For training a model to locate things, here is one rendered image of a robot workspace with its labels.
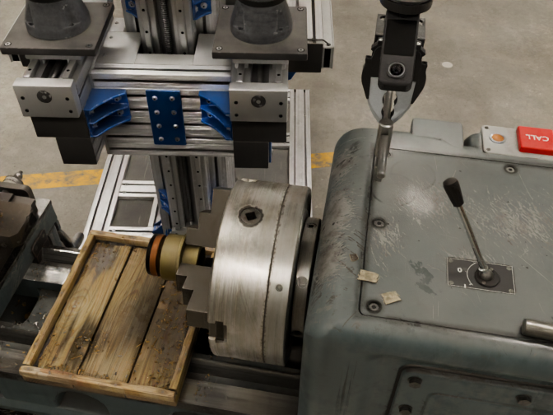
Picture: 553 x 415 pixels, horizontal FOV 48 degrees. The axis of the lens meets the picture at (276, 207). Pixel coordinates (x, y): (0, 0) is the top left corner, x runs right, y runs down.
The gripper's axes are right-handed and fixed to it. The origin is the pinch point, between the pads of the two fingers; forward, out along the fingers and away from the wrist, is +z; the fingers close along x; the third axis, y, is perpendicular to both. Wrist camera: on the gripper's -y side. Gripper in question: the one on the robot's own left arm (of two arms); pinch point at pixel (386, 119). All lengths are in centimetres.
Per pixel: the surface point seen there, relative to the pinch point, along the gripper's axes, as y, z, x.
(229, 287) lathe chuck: -24.2, 16.7, 20.3
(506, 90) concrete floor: 213, 136, -71
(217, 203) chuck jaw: -6.7, 17.2, 26.4
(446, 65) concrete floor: 231, 136, -40
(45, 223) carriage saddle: 6, 45, 72
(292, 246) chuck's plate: -18.0, 12.2, 11.6
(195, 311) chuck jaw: -25.3, 22.9, 25.9
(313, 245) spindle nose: -13.7, 16.5, 8.8
